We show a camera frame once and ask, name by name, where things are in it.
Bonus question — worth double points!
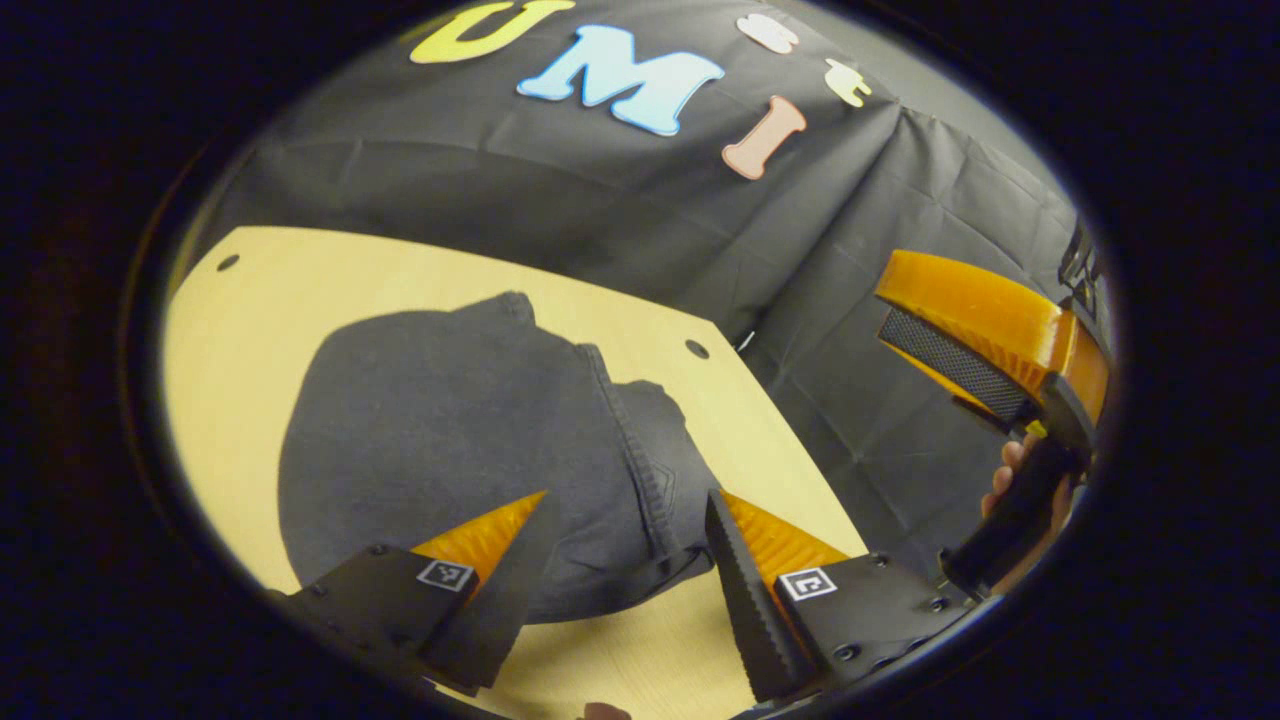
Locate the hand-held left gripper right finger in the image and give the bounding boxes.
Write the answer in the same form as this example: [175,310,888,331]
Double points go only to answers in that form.
[704,487,977,707]

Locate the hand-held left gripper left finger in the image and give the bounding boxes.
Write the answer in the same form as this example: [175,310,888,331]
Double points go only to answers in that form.
[267,489,550,697]

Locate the dark grey jeans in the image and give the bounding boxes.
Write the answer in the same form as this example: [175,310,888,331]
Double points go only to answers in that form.
[277,290,724,627]

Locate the black backdrop cloth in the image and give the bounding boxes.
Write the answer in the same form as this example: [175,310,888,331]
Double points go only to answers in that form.
[183,0,1103,587]

